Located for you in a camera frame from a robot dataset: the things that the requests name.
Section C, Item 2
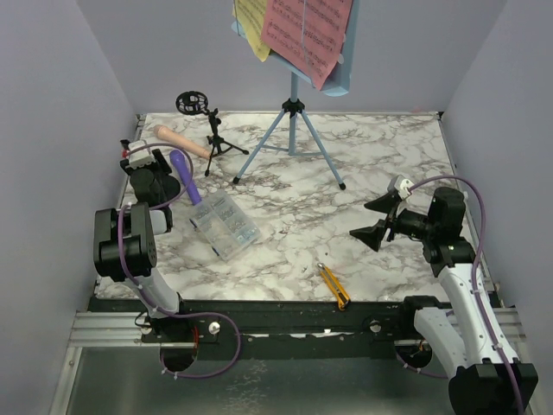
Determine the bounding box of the light blue music stand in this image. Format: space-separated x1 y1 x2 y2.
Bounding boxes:
232 1 359 190

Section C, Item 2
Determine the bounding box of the pink sheet music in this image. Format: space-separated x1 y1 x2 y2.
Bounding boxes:
261 1 356 91

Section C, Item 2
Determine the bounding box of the purple microphone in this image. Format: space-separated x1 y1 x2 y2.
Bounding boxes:
169 150 202 206

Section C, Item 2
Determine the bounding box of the black tripod mic stand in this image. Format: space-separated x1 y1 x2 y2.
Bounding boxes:
175 89 251 177

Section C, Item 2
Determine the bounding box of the yellow sheet music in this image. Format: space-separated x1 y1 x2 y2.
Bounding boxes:
232 0 270 62

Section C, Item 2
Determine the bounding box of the beige microphone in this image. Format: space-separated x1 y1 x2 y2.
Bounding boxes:
153 124 211 159

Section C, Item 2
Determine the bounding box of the black round-base mic stand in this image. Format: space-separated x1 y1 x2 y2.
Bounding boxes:
121 140 181 208

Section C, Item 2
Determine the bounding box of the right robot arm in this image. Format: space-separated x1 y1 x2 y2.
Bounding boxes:
350 186 538 414

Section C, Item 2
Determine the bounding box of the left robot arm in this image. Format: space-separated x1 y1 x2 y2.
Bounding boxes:
92 144 192 342

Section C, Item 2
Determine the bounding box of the yellow utility knife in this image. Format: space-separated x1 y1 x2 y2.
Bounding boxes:
317 262 351 311

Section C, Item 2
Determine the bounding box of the clear plastic screw box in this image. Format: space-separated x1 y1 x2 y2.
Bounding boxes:
189 189 261 261

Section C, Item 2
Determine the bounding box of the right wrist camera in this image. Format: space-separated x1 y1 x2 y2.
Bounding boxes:
387 175 415 200

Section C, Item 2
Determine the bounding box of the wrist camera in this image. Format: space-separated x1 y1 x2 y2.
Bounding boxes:
387 175 415 200
120 139 156 170

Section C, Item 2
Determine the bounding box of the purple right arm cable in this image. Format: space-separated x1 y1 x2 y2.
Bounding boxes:
396 175 526 415

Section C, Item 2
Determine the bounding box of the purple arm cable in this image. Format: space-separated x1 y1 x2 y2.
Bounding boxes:
117 142 243 382
396 175 526 415

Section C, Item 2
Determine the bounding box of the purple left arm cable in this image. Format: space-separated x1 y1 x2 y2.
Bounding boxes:
117 142 243 382

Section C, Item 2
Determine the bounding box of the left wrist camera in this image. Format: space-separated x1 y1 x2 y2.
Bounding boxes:
120 139 156 170

